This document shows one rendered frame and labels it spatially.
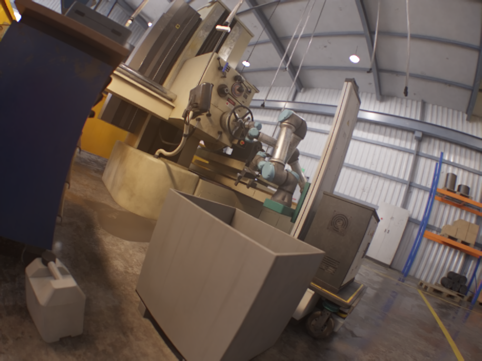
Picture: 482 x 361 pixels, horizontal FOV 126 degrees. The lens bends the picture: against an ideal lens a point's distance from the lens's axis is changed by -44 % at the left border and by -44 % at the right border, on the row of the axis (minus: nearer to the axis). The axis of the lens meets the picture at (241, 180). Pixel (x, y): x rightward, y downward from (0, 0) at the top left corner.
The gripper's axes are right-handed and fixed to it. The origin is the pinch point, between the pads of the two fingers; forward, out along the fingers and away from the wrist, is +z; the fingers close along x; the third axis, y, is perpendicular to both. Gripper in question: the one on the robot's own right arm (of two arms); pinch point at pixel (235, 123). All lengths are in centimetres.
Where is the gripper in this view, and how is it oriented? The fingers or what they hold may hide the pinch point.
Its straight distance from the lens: 214.4
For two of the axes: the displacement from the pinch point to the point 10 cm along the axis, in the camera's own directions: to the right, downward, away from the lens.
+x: -7.2, 1.7, -6.8
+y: 0.7, -9.5, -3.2
